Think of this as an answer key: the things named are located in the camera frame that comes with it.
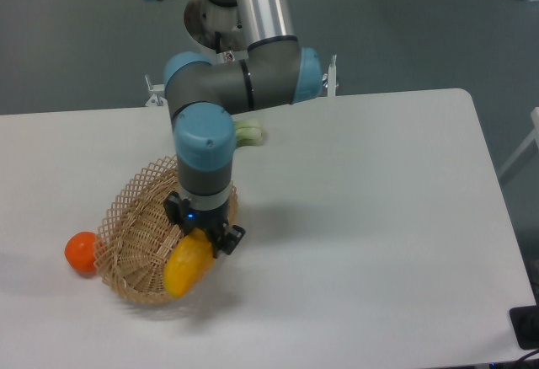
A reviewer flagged white metal base bracket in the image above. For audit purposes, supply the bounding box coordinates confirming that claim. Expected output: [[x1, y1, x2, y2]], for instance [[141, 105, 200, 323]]
[[144, 53, 339, 107]]

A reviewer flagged woven wicker basket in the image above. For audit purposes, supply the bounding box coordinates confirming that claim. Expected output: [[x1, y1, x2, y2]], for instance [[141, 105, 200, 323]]
[[94, 157, 237, 304]]

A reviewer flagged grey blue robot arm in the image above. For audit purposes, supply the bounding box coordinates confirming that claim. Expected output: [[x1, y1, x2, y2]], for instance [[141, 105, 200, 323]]
[[147, 0, 323, 255]]

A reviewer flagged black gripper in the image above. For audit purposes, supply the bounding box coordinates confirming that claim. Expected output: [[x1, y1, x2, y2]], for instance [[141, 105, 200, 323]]
[[163, 191, 246, 259]]

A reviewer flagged green bok choy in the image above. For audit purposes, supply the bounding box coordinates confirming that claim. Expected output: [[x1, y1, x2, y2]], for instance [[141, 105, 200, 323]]
[[234, 118, 264, 147]]

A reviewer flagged yellow mango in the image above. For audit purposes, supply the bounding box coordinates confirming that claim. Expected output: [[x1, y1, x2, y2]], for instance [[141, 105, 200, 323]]
[[163, 228, 216, 298]]

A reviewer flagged white frame at right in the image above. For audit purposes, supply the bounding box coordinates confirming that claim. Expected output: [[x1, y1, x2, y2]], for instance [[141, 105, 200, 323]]
[[497, 107, 538, 186]]

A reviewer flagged orange tangerine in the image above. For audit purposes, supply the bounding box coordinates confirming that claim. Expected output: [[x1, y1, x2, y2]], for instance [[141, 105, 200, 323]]
[[64, 231, 97, 277]]

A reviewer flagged black device at edge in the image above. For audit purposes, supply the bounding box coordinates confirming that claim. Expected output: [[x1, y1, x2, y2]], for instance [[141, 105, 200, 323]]
[[509, 305, 538, 350]]

